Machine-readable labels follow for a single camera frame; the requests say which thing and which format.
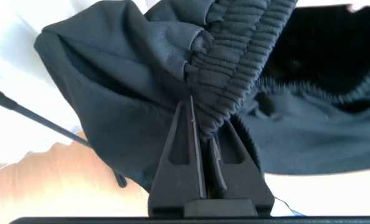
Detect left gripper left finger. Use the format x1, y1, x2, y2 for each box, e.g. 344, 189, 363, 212
148, 98, 207, 218

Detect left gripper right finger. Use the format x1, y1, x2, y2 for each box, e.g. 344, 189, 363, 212
207, 120, 275, 216

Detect black shorts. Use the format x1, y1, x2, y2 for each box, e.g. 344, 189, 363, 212
34, 0, 370, 192

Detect black clothes rack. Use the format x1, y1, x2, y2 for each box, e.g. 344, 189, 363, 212
0, 85, 128, 189

